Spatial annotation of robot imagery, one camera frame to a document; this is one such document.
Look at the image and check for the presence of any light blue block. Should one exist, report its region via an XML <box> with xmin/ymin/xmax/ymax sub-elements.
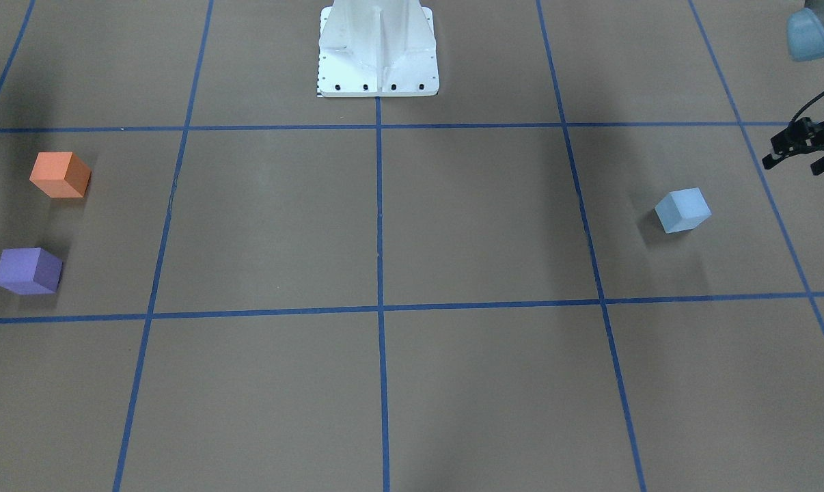
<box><xmin>655</xmin><ymin>187</ymin><xmax>712</xmax><ymax>234</ymax></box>

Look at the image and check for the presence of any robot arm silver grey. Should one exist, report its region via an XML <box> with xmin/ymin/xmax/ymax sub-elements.
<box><xmin>786</xmin><ymin>1</ymin><xmax>824</xmax><ymax>62</ymax></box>

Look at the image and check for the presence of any orange block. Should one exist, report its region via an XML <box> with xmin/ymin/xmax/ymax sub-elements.
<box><xmin>29</xmin><ymin>152</ymin><xmax>92</xmax><ymax>199</ymax></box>

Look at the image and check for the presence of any purple block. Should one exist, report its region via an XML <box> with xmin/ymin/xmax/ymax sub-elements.
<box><xmin>0</xmin><ymin>248</ymin><xmax>64</xmax><ymax>295</ymax></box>

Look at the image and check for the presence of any white pedestal column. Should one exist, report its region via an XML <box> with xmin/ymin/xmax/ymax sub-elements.
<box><xmin>316</xmin><ymin>1</ymin><xmax>440</xmax><ymax>98</ymax></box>

